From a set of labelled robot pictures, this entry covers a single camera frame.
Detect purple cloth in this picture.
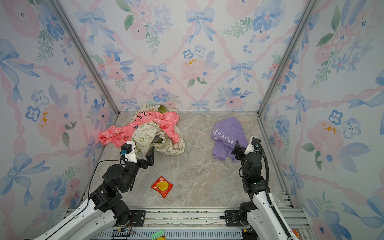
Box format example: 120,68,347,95
211,117,249,162

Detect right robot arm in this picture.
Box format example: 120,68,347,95
221,137,298,240

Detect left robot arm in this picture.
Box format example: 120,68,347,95
38,144,155,240

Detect red snack packet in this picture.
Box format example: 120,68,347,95
151,176,174,199

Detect pink printed jacket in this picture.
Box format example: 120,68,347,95
99,111,180,148

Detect green toy block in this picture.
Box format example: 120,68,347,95
151,229,166,240

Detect orange toy object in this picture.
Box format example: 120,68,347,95
292,229,301,240

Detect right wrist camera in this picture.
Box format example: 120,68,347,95
244,136,261,155

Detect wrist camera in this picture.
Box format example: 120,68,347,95
120,141,138,164
244,136,261,155

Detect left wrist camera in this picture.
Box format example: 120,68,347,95
120,141,138,164

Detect metal base rail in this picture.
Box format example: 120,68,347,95
64,206,316,240

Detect black corrugated cable hose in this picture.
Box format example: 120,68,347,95
251,137,296,240

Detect metal corner post right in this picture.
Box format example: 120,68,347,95
257,0,318,117

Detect metal corner post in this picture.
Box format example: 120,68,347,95
257,0,318,117
48,0,120,116

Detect metal corner post left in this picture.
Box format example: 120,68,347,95
48,0,120,116

